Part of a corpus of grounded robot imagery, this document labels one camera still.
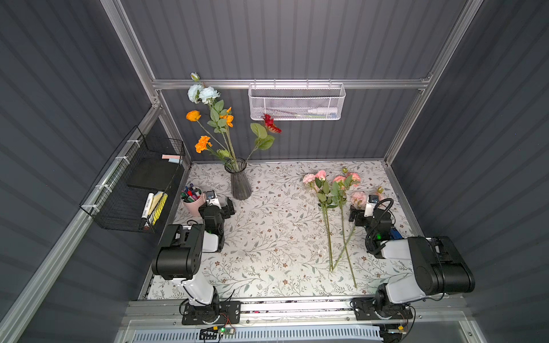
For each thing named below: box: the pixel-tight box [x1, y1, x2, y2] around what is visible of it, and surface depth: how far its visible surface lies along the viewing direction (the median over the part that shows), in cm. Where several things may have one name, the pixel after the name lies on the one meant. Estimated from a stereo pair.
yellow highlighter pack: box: [141, 190, 168, 226], surface depth 72 cm
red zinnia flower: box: [246, 113, 283, 163], surface depth 84 cm
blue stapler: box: [390, 227, 404, 241], surface depth 91 cm
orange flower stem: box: [185, 107, 239, 166], surface depth 88 cm
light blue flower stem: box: [186, 72, 227, 141], surface depth 86 cm
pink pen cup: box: [180, 185, 207, 217], surface depth 93 cm
